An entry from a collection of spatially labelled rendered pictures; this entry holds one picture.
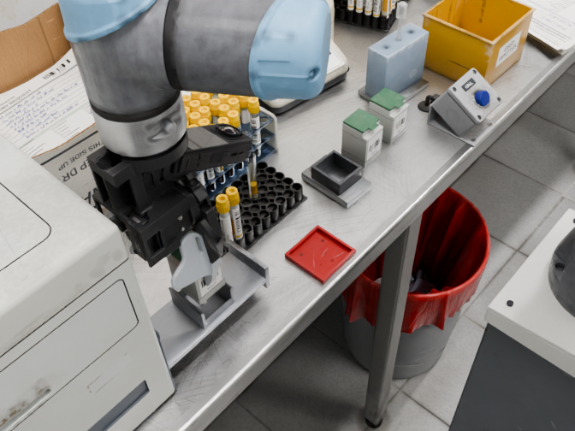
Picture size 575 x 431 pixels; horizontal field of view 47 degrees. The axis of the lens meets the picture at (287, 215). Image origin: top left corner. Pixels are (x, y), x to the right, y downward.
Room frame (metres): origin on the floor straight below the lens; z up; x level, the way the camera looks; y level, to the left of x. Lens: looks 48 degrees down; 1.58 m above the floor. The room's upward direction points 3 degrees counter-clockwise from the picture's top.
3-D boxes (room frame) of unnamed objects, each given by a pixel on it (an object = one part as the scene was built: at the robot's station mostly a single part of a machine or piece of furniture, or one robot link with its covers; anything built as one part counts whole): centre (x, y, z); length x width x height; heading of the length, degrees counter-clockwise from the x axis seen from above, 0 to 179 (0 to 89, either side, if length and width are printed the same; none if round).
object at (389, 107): (0.79, -0.16, 0.91); 0.05 x 0.04 x 0.07; 46
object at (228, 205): (0.62, 0.06, 0.93); 0.17 x 0.09 x 0.11; 136
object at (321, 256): (0.55, -0.04, 0.88); 0.07 x 0.07 x 0.01; 46
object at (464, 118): (0.81, -0.27, 0.92); 0.13 x 0.07 x 0.08; 46
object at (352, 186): (0.68, -0.07, 0.89); 0.09 x 0.05 x 0.04; 44
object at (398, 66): (0.89, -0.19, 0.92); 0.10 x 0.07 x 0.10; 131
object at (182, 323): (0.44, 0.12, 0.92); 0.21 x 0.07 x 0.05; 136
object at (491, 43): (0.96, -0.33, 0.93); 0.13 x 0.13 x 0.10; 45
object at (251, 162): (0.64, 0.05, 0.93); 0.01 x 0.01 x 0.10
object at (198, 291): (0.45, 0.11, 0.98); 0.05 x 0.04 x 0.06; 46
